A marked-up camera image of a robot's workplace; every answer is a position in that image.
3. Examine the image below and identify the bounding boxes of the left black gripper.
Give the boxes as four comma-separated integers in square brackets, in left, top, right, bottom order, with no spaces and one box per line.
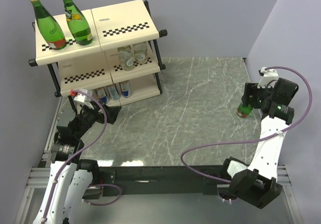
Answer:
[74,100,121,138]

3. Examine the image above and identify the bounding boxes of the green glass bottle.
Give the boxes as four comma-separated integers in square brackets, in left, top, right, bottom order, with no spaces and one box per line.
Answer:
[30,0,66,50]
[63,0,92,46]
[236,95,253,118]

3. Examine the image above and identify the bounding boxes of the silver energy drink can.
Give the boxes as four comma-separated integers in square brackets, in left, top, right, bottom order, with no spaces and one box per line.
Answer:
[94,87,109,103]
[106,84,119,101]

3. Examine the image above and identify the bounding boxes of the blue energy drink can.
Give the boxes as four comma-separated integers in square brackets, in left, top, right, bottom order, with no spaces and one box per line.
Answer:
[119,80,131,98]

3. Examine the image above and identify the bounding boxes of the green glass bottle back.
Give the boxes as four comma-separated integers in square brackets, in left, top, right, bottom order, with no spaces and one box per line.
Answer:
[63,0,92,46]

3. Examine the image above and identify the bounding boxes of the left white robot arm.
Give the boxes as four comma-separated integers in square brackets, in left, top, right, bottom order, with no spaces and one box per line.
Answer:
[33,105,121,223]

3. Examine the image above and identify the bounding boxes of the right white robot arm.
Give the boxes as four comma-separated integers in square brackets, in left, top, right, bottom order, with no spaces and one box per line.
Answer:
[220,78,298,209]

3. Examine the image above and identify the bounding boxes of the beige three-tier shelf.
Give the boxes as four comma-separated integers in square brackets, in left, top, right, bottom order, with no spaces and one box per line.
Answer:
[29,0,168,106]

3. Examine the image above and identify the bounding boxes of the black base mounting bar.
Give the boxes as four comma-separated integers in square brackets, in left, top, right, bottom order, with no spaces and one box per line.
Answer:
[91,166,228,195]

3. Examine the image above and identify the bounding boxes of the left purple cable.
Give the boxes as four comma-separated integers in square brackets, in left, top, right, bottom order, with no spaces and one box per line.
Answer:
[39,92,123,219]

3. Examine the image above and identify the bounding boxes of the purple cable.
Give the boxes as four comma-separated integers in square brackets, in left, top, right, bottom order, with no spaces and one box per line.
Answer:
[180,66,313,202]
[39,92,123,219]

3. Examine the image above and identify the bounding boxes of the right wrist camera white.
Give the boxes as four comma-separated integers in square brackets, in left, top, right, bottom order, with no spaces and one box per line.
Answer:
[257,67,279,88]

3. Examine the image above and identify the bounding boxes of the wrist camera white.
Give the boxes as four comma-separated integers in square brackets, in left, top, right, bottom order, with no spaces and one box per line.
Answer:
[70,89,94,109]
[257,67,279,88]

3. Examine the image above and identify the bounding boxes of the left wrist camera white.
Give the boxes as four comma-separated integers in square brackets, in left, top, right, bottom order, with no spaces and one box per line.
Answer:
[70,89,94,109]

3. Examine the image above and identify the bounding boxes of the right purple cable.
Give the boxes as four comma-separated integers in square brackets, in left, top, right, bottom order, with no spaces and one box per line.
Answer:
[180,66,313,202]

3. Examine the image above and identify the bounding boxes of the aluminium rail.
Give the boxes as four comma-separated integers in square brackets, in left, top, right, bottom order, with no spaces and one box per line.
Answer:
[26,166,291,188]

